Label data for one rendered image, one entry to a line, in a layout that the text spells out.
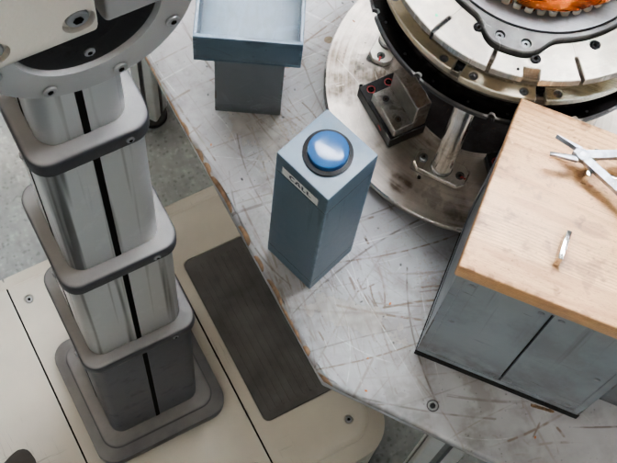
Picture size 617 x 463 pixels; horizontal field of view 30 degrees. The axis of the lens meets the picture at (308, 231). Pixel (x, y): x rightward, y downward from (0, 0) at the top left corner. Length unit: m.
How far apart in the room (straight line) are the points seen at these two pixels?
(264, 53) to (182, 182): 1.10
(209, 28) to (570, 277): 0.44
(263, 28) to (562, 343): 0.43
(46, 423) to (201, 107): 0.63
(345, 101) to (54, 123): 0.56
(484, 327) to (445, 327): 0.05
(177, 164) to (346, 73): 0.88
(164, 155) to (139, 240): 1.09
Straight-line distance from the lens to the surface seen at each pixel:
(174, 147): 2.27
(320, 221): 1.15
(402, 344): 1.32
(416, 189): 1.37
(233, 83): 1.36
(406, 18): 1.17
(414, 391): 1.31
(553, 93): 1.16
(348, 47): 1.45
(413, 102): 1.34
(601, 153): 1.11
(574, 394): 1.27
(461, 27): 1.13
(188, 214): 1.93
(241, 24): 1.19
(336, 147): 1.11
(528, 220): 1.08
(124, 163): 1.02
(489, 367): 1.28
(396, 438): 2.10
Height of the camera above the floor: 2.03
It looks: 67 degrees down
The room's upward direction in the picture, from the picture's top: 10 degrees clockwise
